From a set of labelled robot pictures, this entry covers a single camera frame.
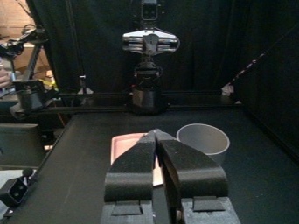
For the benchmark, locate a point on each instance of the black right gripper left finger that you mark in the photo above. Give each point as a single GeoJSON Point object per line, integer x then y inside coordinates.
{"type": "Point", "coordinates": [129, 172]}

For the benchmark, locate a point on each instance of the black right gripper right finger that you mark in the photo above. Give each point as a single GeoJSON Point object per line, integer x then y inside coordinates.
{"type": "Point", "coordinates": [193, 172]}

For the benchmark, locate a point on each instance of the grey plastic cup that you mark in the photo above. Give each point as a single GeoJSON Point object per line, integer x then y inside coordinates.
{"type": "Point", "coordinates": [205, 141]}

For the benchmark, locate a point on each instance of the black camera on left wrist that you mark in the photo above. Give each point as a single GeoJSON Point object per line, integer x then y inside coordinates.
{"type": "Point", "coordinates": [148, 11]}

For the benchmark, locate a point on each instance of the black table-level camera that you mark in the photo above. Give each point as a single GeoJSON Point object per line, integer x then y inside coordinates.
{"type": "Point", "coordinates": [13, 192]}

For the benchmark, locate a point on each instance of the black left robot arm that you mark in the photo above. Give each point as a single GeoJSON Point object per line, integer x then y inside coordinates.
{"type": "Point", "coordinates": [146, 90]}

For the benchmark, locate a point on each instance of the white clamp on frame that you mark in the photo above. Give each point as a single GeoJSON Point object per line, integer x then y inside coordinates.
{"type": "Point", "coordinates": [227, 89]}

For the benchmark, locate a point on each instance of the pink square plate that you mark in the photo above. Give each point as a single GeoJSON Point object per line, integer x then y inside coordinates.
{"type": "Point", "coordinates": [122, 145]}

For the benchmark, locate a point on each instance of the person's hand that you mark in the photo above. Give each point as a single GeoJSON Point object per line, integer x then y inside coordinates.
{"type": "Point", "coordinates": [5, 78]}

